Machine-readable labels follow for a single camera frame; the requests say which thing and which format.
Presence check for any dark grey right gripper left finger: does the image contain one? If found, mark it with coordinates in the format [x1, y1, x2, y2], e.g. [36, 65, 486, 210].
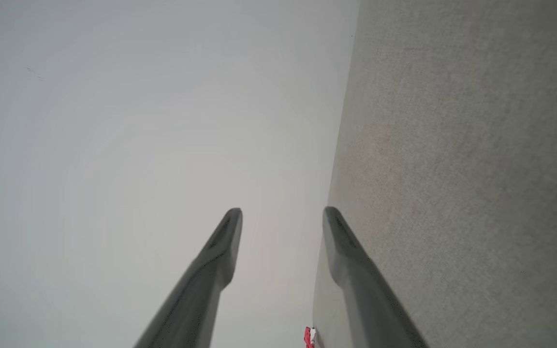
[133, 208, 243, 348]

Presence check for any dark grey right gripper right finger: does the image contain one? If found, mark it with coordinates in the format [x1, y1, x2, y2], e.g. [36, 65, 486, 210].
[322, 206, 430, 348]

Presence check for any grey fabric sofa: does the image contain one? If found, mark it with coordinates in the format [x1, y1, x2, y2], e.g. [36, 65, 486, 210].
[312, 0, 557, 348]

